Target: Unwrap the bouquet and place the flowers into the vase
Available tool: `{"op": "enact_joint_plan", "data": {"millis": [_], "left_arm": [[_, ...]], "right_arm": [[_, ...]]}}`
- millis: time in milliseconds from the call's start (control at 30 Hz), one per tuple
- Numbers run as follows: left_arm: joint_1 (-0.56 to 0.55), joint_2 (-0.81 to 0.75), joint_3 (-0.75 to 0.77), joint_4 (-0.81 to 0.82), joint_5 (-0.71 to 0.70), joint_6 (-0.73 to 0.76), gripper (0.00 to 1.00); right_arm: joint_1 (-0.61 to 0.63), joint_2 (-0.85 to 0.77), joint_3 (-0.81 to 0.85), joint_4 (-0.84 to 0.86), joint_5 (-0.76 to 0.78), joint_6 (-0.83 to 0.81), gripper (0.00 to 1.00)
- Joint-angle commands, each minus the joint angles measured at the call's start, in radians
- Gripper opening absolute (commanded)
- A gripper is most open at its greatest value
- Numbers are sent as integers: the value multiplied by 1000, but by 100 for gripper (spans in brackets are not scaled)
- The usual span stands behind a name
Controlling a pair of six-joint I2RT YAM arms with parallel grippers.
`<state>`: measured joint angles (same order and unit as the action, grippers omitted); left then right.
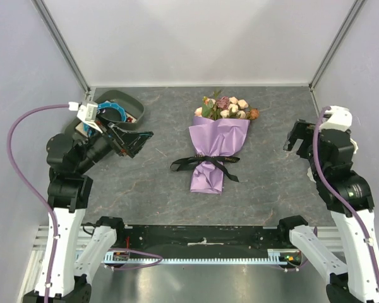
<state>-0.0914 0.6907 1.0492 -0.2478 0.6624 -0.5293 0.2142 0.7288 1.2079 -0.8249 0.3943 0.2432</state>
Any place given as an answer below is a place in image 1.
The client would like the aluminium frame post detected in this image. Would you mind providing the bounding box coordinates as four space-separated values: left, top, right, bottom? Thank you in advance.
309 0 366 93
31 0 91 94

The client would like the left aluminium frame post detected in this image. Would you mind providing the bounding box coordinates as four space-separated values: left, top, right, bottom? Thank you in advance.
31 0 91 94

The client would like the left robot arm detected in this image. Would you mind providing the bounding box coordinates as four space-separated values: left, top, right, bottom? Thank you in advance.
22 121 153 302

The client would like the blue rimmed black plate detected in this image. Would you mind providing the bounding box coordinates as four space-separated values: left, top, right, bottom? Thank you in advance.
87 101 127 136

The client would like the purple flower bouquet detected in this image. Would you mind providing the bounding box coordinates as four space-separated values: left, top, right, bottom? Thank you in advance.
189 90 260 194

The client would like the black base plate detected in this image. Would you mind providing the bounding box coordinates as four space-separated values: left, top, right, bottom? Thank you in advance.
124 225 292 259

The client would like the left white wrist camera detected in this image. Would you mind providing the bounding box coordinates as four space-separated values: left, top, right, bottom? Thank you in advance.
68 102 103 133

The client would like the right aluminium frame post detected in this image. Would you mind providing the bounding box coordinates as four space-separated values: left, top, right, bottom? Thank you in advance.
309 0 366 93

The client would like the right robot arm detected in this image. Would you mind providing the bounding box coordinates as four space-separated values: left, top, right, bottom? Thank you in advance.
276 120 379 302

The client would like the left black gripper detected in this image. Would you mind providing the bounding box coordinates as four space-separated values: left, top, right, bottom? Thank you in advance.
76 112 153 172

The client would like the black ribbon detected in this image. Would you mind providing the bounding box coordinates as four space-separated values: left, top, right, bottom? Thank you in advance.
170 155 240 182

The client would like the aluminium front rail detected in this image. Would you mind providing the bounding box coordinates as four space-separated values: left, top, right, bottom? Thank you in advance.
31 225 348 253

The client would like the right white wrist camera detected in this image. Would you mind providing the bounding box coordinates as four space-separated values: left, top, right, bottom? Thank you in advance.
318 105 352 132

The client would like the white ceramic vase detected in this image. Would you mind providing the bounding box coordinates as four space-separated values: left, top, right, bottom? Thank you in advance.
306 139 358 182

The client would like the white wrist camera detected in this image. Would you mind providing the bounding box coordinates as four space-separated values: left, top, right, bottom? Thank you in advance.
68 102 103 133
318 105 352 132

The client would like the light blue cable duct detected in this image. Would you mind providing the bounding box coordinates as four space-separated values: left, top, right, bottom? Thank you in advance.
103 250 290 266

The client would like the dark green tray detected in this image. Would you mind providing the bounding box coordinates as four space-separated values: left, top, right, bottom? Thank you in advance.
64 90 145 140

